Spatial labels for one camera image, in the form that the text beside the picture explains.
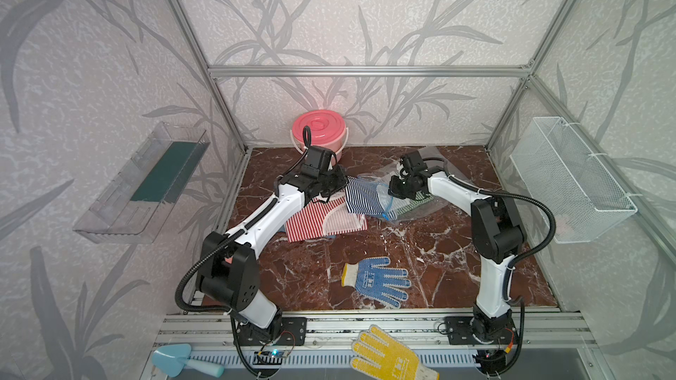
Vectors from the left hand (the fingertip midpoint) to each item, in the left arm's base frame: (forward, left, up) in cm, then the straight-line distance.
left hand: (350, 178), depth 84 cm
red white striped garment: (-5, +7, -17) cm, 19 cm away
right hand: (+6, -14, -14) cm, 21 cm away
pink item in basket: (-18, -59, +2) cm, 62 cm away
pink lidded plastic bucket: (+26, +9, -2) cm, 27 cm away
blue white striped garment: (+1, -5, -12) cm, 13 cm away
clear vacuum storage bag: (+7, -28, +3) cm, 29 cm away
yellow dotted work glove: (-46, -8, -19) cm, 50 cm away
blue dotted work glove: (-26, -7, -20) cm, 34 cm away
